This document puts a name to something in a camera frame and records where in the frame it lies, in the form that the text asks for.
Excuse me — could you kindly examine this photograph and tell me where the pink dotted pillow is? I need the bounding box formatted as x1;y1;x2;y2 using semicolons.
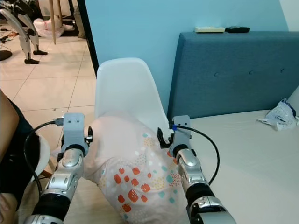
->
54;112;190;224

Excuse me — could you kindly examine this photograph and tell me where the white plastic chair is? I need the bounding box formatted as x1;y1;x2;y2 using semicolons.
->
94;57;170;140

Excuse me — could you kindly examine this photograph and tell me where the person in black clothes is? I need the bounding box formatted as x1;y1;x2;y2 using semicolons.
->
0;89;42;224

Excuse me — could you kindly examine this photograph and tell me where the white bed mattress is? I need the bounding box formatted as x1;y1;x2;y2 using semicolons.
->
187;110;299;224

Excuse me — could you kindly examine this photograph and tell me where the blue fabric headboard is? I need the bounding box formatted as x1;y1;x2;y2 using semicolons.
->
167;31;299;119

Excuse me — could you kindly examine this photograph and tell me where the beige sack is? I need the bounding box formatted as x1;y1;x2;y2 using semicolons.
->
72;7;85;38

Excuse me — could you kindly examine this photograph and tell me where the clear plastic bag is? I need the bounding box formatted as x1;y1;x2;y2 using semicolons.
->
34;18;66;38

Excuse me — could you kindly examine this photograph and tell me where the crumpled white plastic bag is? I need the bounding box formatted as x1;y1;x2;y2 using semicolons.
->
257;99;299;131

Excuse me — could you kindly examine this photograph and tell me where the wooden furniture leg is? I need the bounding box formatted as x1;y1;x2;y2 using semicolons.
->
49;0;57;45

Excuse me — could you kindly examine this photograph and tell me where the silver quadruped robot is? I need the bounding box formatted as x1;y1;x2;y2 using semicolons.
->
0;0;48;64

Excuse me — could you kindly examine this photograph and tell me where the black remote control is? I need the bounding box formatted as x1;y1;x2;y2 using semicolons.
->
225;26;251;33

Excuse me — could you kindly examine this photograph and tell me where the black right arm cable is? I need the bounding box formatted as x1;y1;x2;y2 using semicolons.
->
171;123;220;186

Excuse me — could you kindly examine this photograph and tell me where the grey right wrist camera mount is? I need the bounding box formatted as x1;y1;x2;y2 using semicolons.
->
171;116;191;147

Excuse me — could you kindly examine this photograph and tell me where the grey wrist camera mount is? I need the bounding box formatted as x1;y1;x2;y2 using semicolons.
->
62;113;88;147
171;116;191;147

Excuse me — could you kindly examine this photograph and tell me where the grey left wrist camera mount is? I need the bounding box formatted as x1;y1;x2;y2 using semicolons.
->
62;113;88;147

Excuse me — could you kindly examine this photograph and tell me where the black door frame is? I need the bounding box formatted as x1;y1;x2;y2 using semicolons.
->
76;0;99;75

